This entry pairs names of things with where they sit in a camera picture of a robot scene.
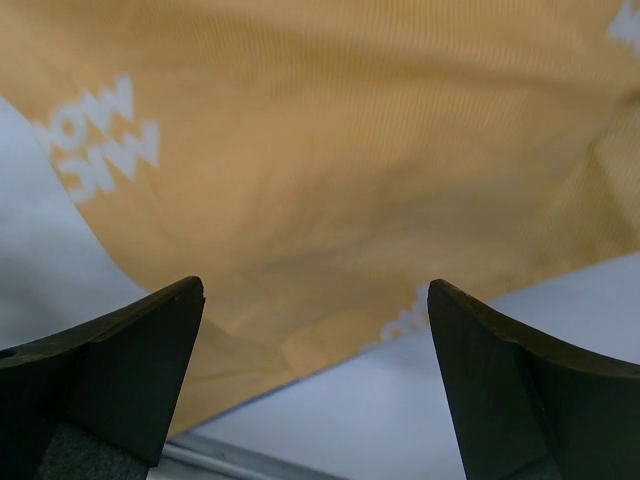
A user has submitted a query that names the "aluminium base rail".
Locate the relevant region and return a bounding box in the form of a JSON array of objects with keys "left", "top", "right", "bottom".
[{"left": 162, "top": 433, "right": 336, "bottom": 480}]

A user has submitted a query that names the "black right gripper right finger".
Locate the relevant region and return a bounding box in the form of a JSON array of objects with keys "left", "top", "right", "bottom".
[{"left": 427, "top": 279, "right": 639, "bottom": 480}]

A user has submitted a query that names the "orange and blue pillowcase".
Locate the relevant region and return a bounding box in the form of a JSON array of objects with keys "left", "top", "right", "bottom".
[{"left": 1, "top": 1, "right": 639, "bottom": 433}]

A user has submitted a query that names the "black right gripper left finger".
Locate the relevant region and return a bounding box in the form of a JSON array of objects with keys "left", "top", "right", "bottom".
[{"left": 1, "top": 277, "right": 205, "bottom": 479}]

